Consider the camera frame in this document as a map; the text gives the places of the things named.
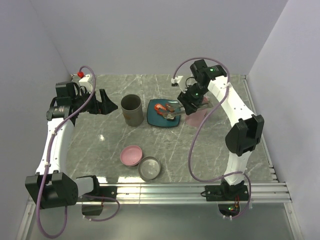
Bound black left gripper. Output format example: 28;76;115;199
72;88;118;115

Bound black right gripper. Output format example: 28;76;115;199
177;83;209;116

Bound metal food tongs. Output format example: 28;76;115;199
164;101;213;120

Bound red shrimp toy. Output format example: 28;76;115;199
154;103;167;113

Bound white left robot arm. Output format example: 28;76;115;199
25;82;118;209

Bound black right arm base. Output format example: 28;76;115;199
200;181;250;202

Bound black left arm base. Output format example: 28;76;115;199
81;186;120;217

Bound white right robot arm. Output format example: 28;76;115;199
171;57;265;200

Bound pink plastic cup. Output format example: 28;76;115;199
185;108;208;128

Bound grey plastic cup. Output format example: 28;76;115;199
120;94;144;127

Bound teal square plate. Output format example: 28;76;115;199
146;98;181;128

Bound pink cup lid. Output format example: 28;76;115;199
120;145;143;167

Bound grey cup lid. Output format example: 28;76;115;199
138;156;161;181

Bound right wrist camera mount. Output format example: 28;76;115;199
171;75;187;93

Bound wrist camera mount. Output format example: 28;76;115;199
171;75;187;93
71;71;94;96

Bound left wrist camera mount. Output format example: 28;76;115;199
71;71;94;96

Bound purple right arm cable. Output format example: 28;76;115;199
172;57;252;221

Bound aluminium rail frame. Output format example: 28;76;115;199
14;74;305;240

